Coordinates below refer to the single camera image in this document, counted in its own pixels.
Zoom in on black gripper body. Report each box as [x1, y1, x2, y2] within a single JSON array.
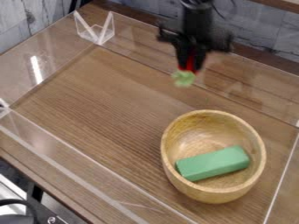
[[156, 24, 233, 53]]

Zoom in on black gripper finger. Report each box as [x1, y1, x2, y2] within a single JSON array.
[[174, 43, 188, 70], [193, 48, 206, 73]]

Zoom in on red plush strawberry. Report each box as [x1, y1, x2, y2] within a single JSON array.
[[172, 53, 197, 88]]

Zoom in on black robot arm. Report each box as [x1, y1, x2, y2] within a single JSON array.
[[156, 0, 233, 74]]

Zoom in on wooden bowl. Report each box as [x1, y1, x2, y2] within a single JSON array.
[[160, 109, 267, 204]]

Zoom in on green rectangular block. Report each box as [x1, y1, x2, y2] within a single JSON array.
[[174, 146, 249, 182]]

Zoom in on clear acrylic corner bracket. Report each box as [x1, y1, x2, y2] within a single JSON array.
[[73, 10, 114, 46]]

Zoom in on clear acrylic enclosure wall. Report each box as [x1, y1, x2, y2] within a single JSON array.
[[0, 1, 299, 224]]

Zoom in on black metal table frame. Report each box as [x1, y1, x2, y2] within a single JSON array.
[[26, 182, 84, 224]]

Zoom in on black cable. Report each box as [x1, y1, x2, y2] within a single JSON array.
[[0, 199, 40, 224]]

